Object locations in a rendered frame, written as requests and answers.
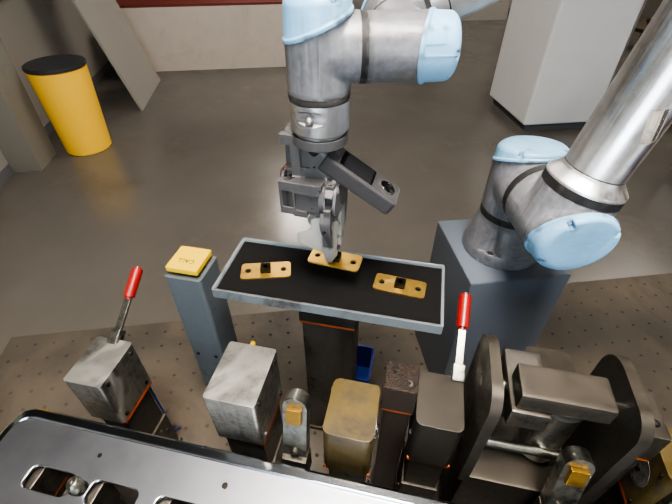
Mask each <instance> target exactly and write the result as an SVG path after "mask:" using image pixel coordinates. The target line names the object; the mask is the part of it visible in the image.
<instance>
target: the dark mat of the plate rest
mask: <svg viewBox="0 0 672 504"><path fill-rule="evenodd" d="M311 252H312V251H310V250H303V249H296V248H289V247H282V246H275V245H268V244H260V243H253V242H246V241H245V242H244V244H243V245H242V247H241V249H240V250H239V252H238V254H237V255H236V257H235V258H234V260H233V262H232V263H231V265H230V267H229V268H228V270H227V272H226V273H225V275H224V277H223V278H222V280H221V282H220V283H219V285H218V287H217V288H218V289H224V290H230V291H236V292H242V293H249V294H255V295H261V296H267V297H273V298H279V299H286V300H292V301H298V302H304V303H310V304H317V305H323V306H329V307H335V308H341V309H347V310H354V311H360V312H366V313H372V314H378V315H385V316H391V317H397V318H403V319H409V320H415V321H422V322H428V323H434V324H440V311H441V276H442V269H438V268H431V267H424V266H417V265H410V264H403V263H396V262H389V261H381V260H374V259H367V258H363V260H362V262H361V265H360V268H359V270H358V272H351V271H346V270H341V269H337V268H332V267H327V266H322V265H318V264H313V263H309V262H308V258H309V256H310V254H311ZM286 261H288V262H290V263H291V276H290V277H288V278H273V279H256V280H241V278H240V275H241V268H242V265H243V264H249V263H268V262H286ZM378 273H382V274H387V275H392V276H397V277H402V278H407V279H412V280H417V281H422V282H425V283H426V284H427V285H426V291H425V296H424V299H417V298H412V297H407V296H402V295H398V294H393V293H388V292H383V291H379V290H375V289H373V284H374V281H375V278H376V275H377V274H378Z"/></svg>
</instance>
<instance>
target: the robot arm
mask: <svg viewBox="0 0 672 504"><path fill-rule="evenodd" d="M499 1H501V0H364V1H363V4H362V6H361V10H360V9H354V5H353V4H352V0H283V1H282V14H283V37H282V42H283V44H284V49H285V61H286V74H287V86H288V99H289V112H290V123H288V124H287V125H286V127H285V130H284V131H281V132H280V133H279V134H278V135H279V144H284V145H285V154H286V164H284V166H283V167H282V168H281V170H280V178H279V179H278V190H279V199H280V209H281V212H283V213H288V214H294V216H298V217H303V218H307V217H308V219H307V220H308V223H309V224H310V225H311V227H310V229H308V230H305V231H301V232H299V233H298V235H297V238H298V241H299V242H300V243H301V244H303V245H306V246H308V247H311V248H313V249H316V250H318V251H320V252H322V253H323V255H324V257H325V259H326V261H327V262H330V263H331V262H332V261H333V260H334V258H335V257H336V256H337V253H338V252H337V251H338V249H339V248H340V247H341V244H342V239H343V233H344V226H345V220H346V211H347V201H348V190H350V191H351V192H352V193H354V194H355V195H357V196H358V197H360V198H361V199H363V200H364V201H365V202H367V203H368V204H370V205H371V206H373V207H374V208H376V209H377V210H379V211H380V212H381V213H383V214H388V213H389V212H390V211H391V210H392V209H393V208H394V207H395V206H396V202H397V198H398V195H399V191H400V189H399V187H398V186H397V185H395V184H394V183H393V182H391V181H390V180H388V179H387V178H386V177H384V176H383V175H381V174H380V173H379V172H377V171H376V170H374V169H373V168H372V167H370V166H369V165H367V164H366V163H365V162H363V161H362V160H360V159H359V158H358V157H356V156H355V155H353V154H352V153H351V152H349V151H348V150H346V149H345V148H344V146H345V145H346V144H347V142H348V129H349V127H350V89H351V84H384V83H418V84H424V83H425V82H440V81H446V80H448V79H449V78H450V77H451V76H452V75H453V73H454V71H455V69H456V67H457V64H458V61H459V57H460V52H461V44H462V27H461V21H460V20H462V19H464V18H466V17H468V16H470V15H472V14H474V13H476V12H478V11H480V10H482V9H484V8H486V7H488V6H490V5H492V4H494V3H496V2H499ZM671 124H672V0H663V1H662V3H661V5H660V6H659V8H658V9H657V11H656V13H655V14H654V16H653V17H652V19H651V21H650V22H649V24H648V25H647V27H646V28H645V30H644V32H643V33H642V35H641V36H640V38H639V40H638V41H637V43H636V44H635V46H634V48H633V49H632V51H631V52H630V54H629V56H628V57H627V59H626V60H625V62H624V63H623V65H622V67H621V68H620V70H619V71H618V73H617V75H616V76H615V78H614V79H613V81H612V83H611V84H610V86H609V87H608V89H607V90H606V92H605V94H604V95H603V97H602V98H601V100H600V102H599V103H598V105H597V106H596V108H595V109H594V111H593V113H592V114H591V116H590V117H589V119H588V121H587V122H586V124H585V125H584V127H583V129H582V130H581V132H580V133H579V135H578V136H577V138H576V140H575V141H574V143H573V144H572V146H571V148H570V149H569V148H568V147H567V146H566V145H565V144H563V143H561V142H559V141H556V140H553V139H550V138H545V137H539V136H527V135H522V136H512V137H508V138H506V139H504V140H502V141H501V142H499V144H498V145H497V148H496V151H495V154H494V156H493V157H492V160H493V161H492V164H491V168H490V172H489V175H488V179H487V183H486V186H485V190H484V194H483V197H482V201H481V204H480V208H479V209H478V211H477V212H476V213H475V215H474V216H473V218H472V219H471V221H470V222H469V223H468V224H467V226H466V227H465V230H464V234H463V238H462V244H463V247H464V249H465V250H466V252H467V253H468V254H469V255H470V256H471V257H472V258H474V259H475V260H476V261H478V262H480V263H482V264H484V265H486V266H489V267H492V268H495V269H499V270H507V271H516V270H523V269H526V268H528V267H530V266H532V265H533V264H534V263H535V262H536V261H537V262H538V263H539V264H540V265H542V266H544V267H546V268H550V269H554V270H570V269H576V268H579V267H582V266H585V265H589V264H591V263H594V262H596V261H597V260H599V259H601V258H603V257H604V256H605V255H607V254H608V253H609V252H610V251H612V250H613V248H614V247H615V246H616V245H617V243H618V242H619V240H620V237H621V232H620V230H621V228H620V224H619V222H618V221H617V220H616V219H615V218H614V217H615V216H616V215H617V214H618V212H619V211H620V210H621V208H622V207H623V206H624V205H625V203H626V202H627V200H628V199H629V195H628V191H627V188H626V182H627V181H628V180H629V179H630V177H631V176H632V175H633V173H634V172H635V171H636V169H637V168H638V167H639V166H640V164H641V163H642V162H643V160H644V159H645V158H646V156H647V155H648V154H649V153H650V151H651V150H652V149H653V147H654V146H655V145H656V143H657V142H658V141H659V139H660V138H661V137H662V136H663V134H664V133H665V132H666V130H667V129H668V128H669V126H670V125H671ZM285 165H287V166H285ZM282 169H283V171H282ZM287 174H288V175H287ZM284 177H286V178H284ZM308 215H309V216H308Z"/></svg>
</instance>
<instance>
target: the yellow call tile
mask: <svg viewBox="0 0 672 504"><path fill-rule="evenodd" d="M211 256H212V251H211V250H208V249H201V248H194V247H188V246H181V247H180V248H179V250H178V251H177V252H176V253H175V255H174V256H173V257H172V259H171V260H170V261H169V262H168V264H167V265H166V267H165V268H166V270H167V271H169V272H175V273H182V274H188V275H194V276H198V275H199V273H200V272H201V270H202V269H203V267H204V266H205V264H206V263H207V261H208V260H209V258H210V257H211Z"/></svg>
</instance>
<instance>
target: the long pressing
mask: <svg viewBox="0 0 672 504"><path fill-rule="evenodd" d="M100 453H102V456H101V457H100V458H98V457H97V456H98V454H100ZM37 467H44V468H48V469H52V470H56V471H60V472H64V473H68V474H72V475H74V476H79V477H80V478H81V479H82V480H83V481H86V482H88V484H89V487H88V489H87V491H86V492H85V494H83V495H82V496H79V497H76V496H72V495H69V494H68V493H69V492H68V491H67V493H66V494H65V495H63V496H55V495H51V494H47V493H44V492H40V491H36V490H32V489H29V488H25V487H24V482H25V481H26V479H27V478H28V476H29V475H30V474H31V472H32V471H33V470H34V469H35V468H37ZM98 482H103V483H107V484H111V485H115V486H119V487H123V488H127V489H131V490H135V491H137V492H138V497H137V499H136V501H135V503H134V504H157V502H158V501H159V500H160V499H163V498H166V499H170V500H174V501H178V502H182V503H186V504H456V503H452V502H448V501H443V500H439V499H435V498H430V497H426V496H421V495H417V494H413V493H408V492H404V491H399V490H395V489H391V488H386V487H382V486H378V485H373V484H369V483H364V482H360V481H356V480H351V479H347V478H343V477H338V476H334V475H329V474H325V473H321V472H316V471H312V470H308V469H303V468H299V467H294V466H290V465H286V464H281V463H277V462H273V461H268V460H264V459H259V458H255V457H251V456H246V455H242V454H237V453H233V452H229V451H224V450H220V449H216V448H211V447H207V446H202V445H198V444H194V443H189V442H185V441H181V440H176V439H172V438H167V437H163V436H159V435H154V434H150V433H146V432H141V431H137V430H132V429H128V428H124V427H119V426H115V425H110V424H106V423H102V422H97V421H93V420H89V419H84V418H80V417H75V416H71V415H67V414H62V413H58V412H54V411H49V410H45V409H38V408H37V409H30V410H27V411H24V412H22V413H21V414H19V415H18V416H17V417H16V418H15V419H14V420H13V421H12V422H11V423H10V424H9V425H8V426H7V427H6V428H5V429H4V430H3V431H2V433H1V434H0V504H87V503H86V497H87V495H88V494H89V492H90V491H91V489H92V487H93V486H94V485H95V484H96V483H98ZM224 483H227V484H228V487H227V488H226V489H222V485H223V484H224Z"/></svg>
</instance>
